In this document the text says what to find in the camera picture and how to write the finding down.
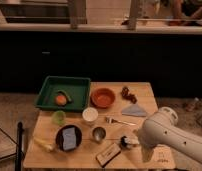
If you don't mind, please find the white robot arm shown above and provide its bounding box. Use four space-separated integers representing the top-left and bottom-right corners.
138 107 202 164

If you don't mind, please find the red bowl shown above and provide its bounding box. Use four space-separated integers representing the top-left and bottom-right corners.
91 88 115 108

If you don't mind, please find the wooden black block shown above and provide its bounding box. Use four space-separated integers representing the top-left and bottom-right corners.
96 143 121 168

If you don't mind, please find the grey folded cloth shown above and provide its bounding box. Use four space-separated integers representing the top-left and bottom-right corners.
121 104 147 117

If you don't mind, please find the silver fork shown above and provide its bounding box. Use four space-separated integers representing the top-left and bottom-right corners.
105 117 136 126

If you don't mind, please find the metal cup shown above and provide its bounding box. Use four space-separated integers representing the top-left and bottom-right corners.
92 127 106 143

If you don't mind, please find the dark red grapes toy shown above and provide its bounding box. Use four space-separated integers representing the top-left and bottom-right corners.
121 86 137 104

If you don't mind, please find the white cup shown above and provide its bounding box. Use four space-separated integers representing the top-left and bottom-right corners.
82 107 98 125

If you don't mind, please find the black plate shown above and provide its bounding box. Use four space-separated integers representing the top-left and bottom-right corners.
55 125 82 152

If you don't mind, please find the green small cup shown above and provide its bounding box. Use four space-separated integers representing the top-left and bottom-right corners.
52 111 66 126

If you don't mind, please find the orange fruit toy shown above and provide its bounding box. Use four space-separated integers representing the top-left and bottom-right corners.
55 94 67 106

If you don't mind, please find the green plastic tray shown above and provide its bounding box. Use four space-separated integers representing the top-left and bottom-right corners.
36 76 90 112

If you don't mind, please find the black chair frame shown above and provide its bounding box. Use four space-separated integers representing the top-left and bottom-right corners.
0 122 25 171

